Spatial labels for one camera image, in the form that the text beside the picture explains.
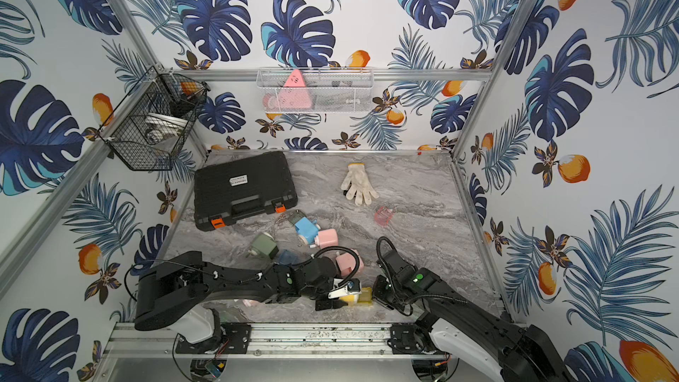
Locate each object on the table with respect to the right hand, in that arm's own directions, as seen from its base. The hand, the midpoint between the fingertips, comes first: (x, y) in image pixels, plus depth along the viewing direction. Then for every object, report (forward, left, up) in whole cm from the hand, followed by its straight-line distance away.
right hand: (371, 297), depth 81 cm
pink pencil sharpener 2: (+9, +8, +5) cm, 13 cm away
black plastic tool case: (+37, +48, +7) cm, 61 cm away
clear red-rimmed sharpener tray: (+31, -6, -1) cm, 31 cm away
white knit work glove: (+42, +3, +3) cm, 42 cm away
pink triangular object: (+56, +26, +35) cm, 71 cm away
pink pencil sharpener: (+17, +14, +6) cm, 23 cm away
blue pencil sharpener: (+20, +21, +5) cm, 30 cm away
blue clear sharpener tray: (+13, +28, -1) cm, 30 cm away
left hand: (+1, +8, +3) cm, 8 cm away
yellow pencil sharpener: (-3, +6, +6) cm, 9 cm away
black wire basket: (+38, +67, +36) cm, 85 cm away
